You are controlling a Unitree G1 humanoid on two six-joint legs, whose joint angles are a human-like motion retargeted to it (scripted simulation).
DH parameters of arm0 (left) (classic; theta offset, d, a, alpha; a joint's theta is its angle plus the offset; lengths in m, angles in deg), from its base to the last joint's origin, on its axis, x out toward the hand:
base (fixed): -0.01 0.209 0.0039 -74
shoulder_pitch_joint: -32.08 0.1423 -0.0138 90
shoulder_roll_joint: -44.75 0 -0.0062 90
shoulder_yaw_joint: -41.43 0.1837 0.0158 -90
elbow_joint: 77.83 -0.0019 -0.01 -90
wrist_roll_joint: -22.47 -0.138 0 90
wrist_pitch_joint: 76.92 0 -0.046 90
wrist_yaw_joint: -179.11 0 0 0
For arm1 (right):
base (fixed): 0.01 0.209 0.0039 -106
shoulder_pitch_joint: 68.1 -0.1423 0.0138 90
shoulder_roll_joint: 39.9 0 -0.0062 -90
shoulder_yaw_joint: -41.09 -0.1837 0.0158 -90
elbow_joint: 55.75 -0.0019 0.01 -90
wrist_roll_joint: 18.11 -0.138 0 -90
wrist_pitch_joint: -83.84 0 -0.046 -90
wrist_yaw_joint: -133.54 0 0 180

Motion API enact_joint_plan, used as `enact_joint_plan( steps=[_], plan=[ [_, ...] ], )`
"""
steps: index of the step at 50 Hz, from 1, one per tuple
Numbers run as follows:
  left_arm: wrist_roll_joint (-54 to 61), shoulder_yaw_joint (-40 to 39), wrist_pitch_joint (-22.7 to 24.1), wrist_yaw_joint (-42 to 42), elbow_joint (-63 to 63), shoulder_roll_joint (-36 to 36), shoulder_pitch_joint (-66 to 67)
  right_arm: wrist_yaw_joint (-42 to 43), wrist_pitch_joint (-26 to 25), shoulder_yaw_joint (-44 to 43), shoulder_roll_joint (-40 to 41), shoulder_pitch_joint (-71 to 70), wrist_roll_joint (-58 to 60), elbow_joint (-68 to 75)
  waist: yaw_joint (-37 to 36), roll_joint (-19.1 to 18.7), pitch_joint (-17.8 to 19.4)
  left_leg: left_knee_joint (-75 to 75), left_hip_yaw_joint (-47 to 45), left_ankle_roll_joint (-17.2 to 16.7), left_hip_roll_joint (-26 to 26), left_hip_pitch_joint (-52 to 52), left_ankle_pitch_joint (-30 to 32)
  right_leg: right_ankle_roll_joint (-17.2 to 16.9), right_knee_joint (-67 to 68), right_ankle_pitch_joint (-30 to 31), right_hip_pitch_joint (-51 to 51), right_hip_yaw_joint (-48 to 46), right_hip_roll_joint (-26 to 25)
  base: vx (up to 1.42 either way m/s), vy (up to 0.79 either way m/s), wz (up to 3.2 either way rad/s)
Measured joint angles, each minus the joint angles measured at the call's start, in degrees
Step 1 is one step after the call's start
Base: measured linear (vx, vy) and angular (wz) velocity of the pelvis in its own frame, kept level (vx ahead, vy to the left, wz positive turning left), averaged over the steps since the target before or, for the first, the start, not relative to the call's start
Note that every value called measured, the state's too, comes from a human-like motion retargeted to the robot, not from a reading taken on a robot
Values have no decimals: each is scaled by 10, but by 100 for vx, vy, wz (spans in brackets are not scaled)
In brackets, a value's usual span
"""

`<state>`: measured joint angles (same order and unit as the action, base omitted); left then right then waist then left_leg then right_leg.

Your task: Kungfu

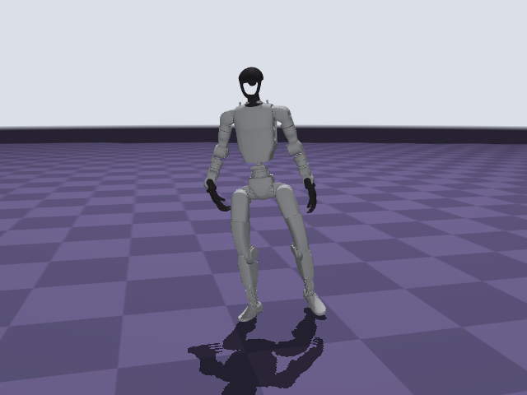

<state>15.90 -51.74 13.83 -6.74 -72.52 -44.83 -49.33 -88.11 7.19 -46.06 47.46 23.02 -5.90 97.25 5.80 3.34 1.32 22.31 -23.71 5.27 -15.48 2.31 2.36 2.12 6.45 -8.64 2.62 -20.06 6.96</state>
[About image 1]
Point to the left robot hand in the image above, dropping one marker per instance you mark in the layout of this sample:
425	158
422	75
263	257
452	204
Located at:
312	194

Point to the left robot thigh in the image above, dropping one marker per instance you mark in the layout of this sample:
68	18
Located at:
290	210

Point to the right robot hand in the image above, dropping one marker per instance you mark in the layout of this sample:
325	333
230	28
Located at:
212	190

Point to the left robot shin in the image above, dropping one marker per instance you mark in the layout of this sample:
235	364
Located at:
306	269

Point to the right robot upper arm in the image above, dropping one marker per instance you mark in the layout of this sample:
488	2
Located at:
224	134

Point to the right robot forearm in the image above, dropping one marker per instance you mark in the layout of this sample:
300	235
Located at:
214	169

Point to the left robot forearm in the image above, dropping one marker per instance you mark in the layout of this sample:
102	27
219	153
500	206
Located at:
302	165

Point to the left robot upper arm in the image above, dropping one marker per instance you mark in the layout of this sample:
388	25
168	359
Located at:
282	114

